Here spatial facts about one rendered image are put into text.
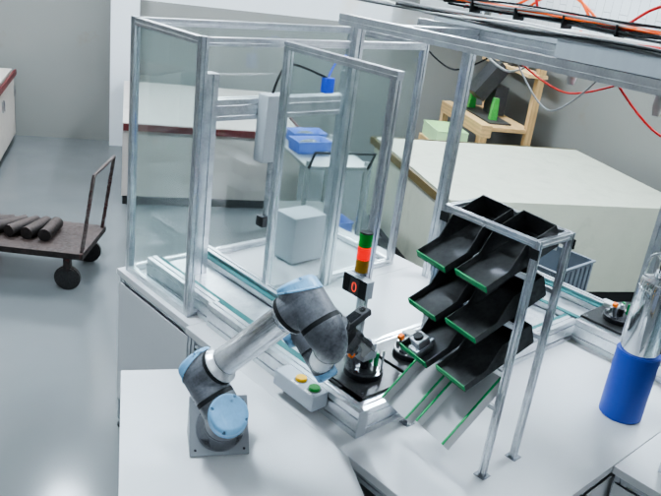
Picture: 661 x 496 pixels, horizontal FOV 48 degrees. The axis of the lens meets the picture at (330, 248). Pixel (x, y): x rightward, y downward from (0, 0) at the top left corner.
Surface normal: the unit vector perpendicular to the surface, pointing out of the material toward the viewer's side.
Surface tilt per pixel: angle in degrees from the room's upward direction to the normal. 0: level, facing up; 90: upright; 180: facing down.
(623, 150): 90
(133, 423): 0
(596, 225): 90
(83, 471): 0
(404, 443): 0
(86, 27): 90
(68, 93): 90
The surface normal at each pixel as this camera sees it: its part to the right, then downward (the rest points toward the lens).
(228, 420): 0.32, -0.26
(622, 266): 0.24, 0.39
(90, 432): 0.12, -0.92
